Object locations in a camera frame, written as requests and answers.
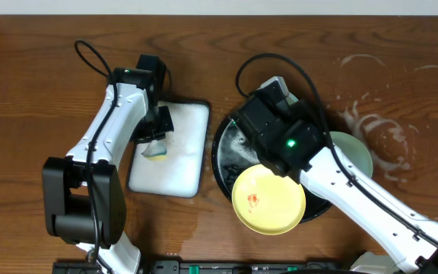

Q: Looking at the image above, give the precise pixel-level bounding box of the green yellow sponge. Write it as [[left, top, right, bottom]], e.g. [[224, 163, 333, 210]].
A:
[[141, 139, 167, 161]]

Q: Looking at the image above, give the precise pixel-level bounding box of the pale green plate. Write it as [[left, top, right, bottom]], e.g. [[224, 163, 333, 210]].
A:
[[300, 131, 373, 198], [286, 93, 298, 105]]

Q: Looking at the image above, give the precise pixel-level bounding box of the yellow plate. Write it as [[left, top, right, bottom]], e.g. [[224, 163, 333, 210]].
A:
[[231, 164, 306, 235]]

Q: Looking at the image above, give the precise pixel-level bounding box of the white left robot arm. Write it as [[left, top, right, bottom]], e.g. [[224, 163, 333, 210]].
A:
[[42, 67, 173, 273]]

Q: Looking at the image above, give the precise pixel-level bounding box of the black rectangular foam tray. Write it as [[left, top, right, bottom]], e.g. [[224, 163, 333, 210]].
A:
[[127, 101, 210, 198]]

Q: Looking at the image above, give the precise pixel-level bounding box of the round black tray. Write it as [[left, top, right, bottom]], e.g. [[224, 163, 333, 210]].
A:
[[211, 110, 334, 225]]

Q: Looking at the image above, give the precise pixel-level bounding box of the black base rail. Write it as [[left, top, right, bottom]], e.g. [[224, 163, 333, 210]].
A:
[[52, 260, 360, 274]]

